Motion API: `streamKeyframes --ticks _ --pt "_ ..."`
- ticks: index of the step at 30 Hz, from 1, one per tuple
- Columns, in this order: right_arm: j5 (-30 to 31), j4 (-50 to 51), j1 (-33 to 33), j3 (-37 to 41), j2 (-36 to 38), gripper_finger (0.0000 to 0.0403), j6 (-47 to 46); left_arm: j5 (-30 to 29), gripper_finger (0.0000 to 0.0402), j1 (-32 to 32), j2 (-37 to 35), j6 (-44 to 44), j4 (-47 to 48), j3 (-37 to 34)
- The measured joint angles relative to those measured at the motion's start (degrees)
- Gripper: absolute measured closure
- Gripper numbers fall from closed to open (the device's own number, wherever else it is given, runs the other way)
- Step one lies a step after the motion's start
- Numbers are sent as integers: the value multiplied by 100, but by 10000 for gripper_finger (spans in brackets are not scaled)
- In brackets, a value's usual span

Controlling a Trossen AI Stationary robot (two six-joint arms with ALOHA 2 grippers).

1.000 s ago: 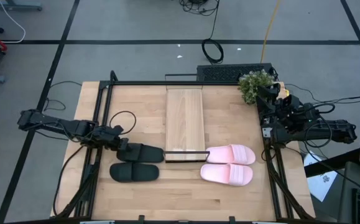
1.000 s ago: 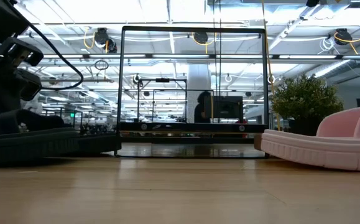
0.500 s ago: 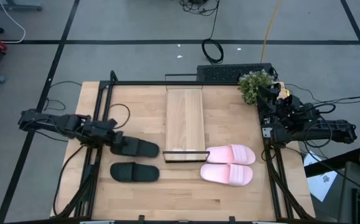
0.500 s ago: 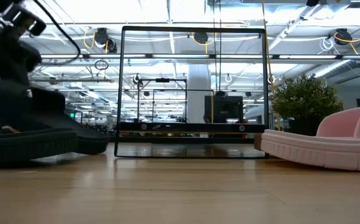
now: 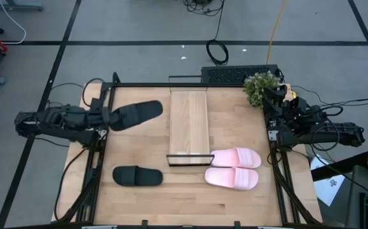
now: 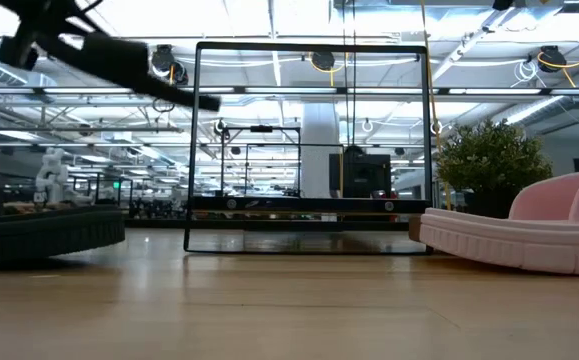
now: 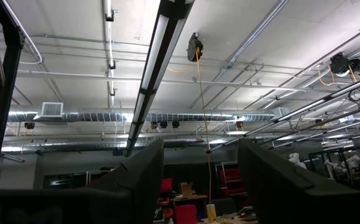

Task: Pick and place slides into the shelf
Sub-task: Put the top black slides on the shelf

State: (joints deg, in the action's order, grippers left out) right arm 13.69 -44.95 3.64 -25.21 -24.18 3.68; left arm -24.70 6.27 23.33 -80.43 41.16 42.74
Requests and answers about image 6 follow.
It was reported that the pink slide sandal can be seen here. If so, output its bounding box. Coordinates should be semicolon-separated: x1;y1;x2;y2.
507;171;579;221
417;163;579;278

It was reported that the yellow hanging cable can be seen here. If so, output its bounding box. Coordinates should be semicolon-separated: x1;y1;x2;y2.
420;0;454;211

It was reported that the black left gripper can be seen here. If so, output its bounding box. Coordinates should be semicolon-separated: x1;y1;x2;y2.
0;0;222;112

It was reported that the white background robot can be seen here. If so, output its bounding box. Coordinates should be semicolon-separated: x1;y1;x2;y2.
35;147;71;204

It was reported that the black ceiling cable reel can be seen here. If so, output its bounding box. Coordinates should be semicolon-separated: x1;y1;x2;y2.
537;44;569;75
310;49;337;72
150;43;189;85

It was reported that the black-framed wooden shoe shelf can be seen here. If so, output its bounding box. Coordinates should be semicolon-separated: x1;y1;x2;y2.
182;41;434;255

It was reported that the white round pillar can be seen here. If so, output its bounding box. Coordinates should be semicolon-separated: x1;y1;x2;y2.
300;102;343;199

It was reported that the green potted plant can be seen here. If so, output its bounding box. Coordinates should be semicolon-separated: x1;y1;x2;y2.
435;118;554;220

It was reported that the black workstation frame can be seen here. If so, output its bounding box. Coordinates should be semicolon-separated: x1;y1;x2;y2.
220;124;303;197

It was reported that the black slide sandal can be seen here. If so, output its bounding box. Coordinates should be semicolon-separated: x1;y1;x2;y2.
0;164;126;269

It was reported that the black equipment box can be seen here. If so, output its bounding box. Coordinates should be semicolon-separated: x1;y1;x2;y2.
328;144;393;200

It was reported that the long ceiling light fixture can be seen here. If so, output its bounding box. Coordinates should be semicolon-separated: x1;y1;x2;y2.
0;85;579;98

